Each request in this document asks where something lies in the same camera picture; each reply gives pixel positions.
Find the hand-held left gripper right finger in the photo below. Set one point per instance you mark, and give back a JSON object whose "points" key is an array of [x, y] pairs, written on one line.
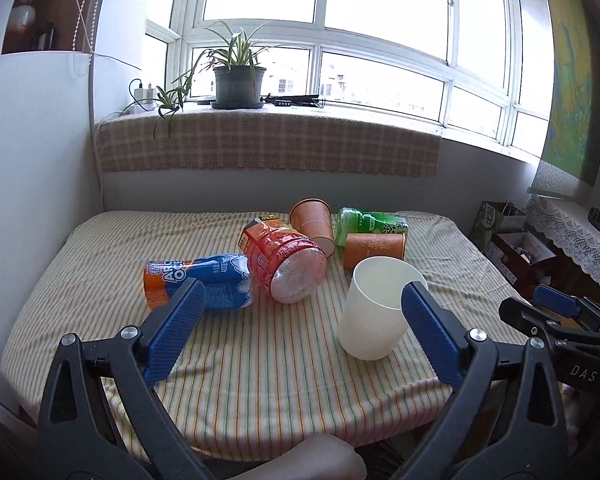
{"points": [[430, 332]]}

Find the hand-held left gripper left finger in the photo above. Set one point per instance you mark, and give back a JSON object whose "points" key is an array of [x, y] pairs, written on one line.
{"points": [[172, 327]]}

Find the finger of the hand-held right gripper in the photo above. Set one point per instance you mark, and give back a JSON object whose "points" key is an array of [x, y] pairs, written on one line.
{"points": [[525, 316], [555, 300]]}

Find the white cup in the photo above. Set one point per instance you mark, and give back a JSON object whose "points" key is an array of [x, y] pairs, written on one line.
{"points": [[375, 320]]}

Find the orange paper cup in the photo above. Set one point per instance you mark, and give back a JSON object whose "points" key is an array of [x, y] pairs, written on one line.
{"points": [[314, 222], [372, 251]]}

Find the cardboard box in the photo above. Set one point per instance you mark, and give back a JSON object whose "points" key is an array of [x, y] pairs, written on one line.
{"points": [[517, 255]]}

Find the white lace cloth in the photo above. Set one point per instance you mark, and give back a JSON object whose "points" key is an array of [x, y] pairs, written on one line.
{"points": [[575, 237]]}

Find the blue and orange bottle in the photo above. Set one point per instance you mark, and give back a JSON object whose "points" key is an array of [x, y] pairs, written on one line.
{"points": [[225, 280]]}

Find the striped tablecloth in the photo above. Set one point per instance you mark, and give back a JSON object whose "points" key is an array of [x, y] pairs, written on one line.
{"points": [[260, 370]]}

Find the green paper bag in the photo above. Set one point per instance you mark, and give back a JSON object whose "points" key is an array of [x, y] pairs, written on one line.
{"points": [[495, 220]]}

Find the red plastic bottle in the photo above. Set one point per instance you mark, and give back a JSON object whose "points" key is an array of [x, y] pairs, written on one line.
{"points": [[280, 260]]}

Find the green tea bottle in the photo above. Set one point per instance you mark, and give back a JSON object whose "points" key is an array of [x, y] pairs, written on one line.
{"points": [[367, 221]]}

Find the person's knee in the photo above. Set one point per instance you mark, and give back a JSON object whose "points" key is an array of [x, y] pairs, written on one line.
{"points": [[305, 460]]}

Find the plaid windowsill cloth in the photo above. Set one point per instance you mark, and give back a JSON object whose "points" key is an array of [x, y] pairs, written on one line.
{"points": [[280, 142]]}

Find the white charger plug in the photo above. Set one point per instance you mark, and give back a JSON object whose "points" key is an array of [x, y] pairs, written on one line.
{"points": [[144, 100]]}

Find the potted spider plant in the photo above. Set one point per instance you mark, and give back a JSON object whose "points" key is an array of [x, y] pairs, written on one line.
{"points": [[237, 85]]}

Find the wooden shelf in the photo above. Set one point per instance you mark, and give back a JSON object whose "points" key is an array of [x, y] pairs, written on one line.
{"points": [[55, 20]]}

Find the white vase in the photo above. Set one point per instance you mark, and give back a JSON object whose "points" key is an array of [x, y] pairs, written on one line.
{"points": [[24, 19]]}

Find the wall poster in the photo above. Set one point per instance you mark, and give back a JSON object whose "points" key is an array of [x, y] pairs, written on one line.
{"points": [[575, 85]]}

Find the white window frame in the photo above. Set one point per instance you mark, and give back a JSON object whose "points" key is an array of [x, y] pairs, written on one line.
{"points": [[320, 35]]}

